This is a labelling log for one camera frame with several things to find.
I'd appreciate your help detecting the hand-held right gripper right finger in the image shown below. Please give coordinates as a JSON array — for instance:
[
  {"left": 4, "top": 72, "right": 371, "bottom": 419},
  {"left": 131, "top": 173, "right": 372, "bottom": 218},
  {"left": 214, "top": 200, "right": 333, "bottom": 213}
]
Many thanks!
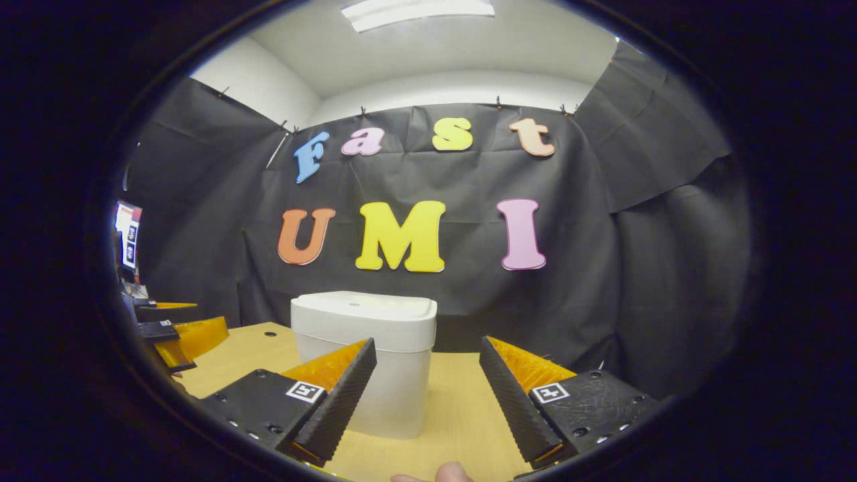
[{"left": 479, "top": 336, "right": 660, "bottom": 469}]

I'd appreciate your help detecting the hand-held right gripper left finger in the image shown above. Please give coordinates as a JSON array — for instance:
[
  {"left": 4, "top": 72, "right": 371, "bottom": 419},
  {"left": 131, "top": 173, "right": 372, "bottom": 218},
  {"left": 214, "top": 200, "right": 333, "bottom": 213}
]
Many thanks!
[{"left": 199, "top": 338, "right": 378, "bottom": 468}]

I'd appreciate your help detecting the white desktop garbage bin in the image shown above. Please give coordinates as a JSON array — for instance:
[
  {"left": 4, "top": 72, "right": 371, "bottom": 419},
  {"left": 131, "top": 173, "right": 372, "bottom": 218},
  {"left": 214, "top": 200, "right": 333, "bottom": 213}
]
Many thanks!
[{"left": 291, "top": 291, "right": 438, "bottom": 440}]

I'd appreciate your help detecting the wooden desktop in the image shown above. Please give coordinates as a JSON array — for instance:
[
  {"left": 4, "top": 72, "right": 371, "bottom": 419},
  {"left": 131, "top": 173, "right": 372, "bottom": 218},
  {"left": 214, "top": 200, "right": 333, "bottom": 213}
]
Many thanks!
[{"left": 175, "top": 322, "right": 536, "bottom": 482}]

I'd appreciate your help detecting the computer monitor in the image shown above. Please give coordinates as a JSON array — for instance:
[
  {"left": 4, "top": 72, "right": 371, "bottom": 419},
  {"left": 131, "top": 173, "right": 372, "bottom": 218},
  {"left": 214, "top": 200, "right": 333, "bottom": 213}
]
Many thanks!
[{"left": 115, "top": 201, "right": 143, "bottom": 270}]

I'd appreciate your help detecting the black backdrop cloth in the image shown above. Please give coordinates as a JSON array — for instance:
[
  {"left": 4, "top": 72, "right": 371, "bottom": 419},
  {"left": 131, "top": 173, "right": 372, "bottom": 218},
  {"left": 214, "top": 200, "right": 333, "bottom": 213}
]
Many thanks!
[{"left": 121, "top": 42, "right": 751, "bottom": 402}]

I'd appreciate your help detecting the ceiling light panel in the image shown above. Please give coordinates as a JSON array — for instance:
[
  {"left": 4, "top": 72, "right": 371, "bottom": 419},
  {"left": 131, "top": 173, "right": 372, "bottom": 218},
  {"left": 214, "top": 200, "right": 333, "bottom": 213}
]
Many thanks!
[{"left": 341, "top": 0, "right": 496, "bottom": 33}]

